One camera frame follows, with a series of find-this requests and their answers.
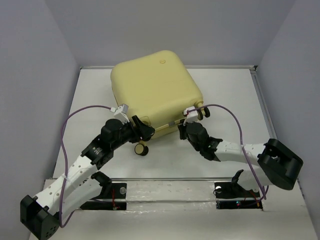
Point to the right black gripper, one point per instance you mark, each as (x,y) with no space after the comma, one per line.
(182,128)

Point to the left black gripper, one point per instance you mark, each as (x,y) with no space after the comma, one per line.
(143,130)

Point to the yellow hard-shell suitcase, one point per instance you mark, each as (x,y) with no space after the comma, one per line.
(157,89)

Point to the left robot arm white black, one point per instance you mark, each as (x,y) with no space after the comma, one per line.
(43,213)

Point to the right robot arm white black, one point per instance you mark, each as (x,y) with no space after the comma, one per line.
(271,163)

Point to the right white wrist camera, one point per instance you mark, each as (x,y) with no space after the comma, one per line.
(191,115)

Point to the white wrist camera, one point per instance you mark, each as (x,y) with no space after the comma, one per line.
(191,115)
(120,113)

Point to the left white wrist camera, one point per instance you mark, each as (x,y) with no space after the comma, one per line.
(120,113)

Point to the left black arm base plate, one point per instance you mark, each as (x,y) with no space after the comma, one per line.
(110,199)

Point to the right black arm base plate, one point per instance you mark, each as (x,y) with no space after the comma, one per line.
(231,196)

